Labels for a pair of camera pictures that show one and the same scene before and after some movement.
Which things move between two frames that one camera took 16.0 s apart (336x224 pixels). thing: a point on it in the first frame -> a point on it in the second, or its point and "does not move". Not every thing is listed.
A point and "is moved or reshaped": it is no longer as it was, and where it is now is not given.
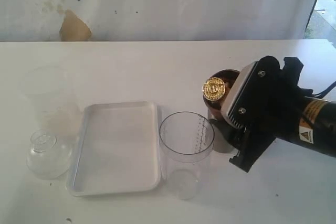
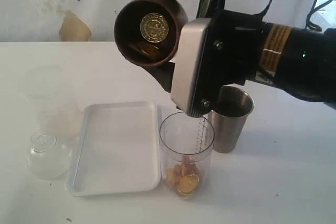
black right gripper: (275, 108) -> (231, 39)
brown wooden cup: (228, 76) is moved or reshaped
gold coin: (213, 88) is moved or reshaped
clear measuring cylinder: (187, 140) does not move
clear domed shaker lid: (47, 158) does not move
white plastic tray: (117, 150) does not move
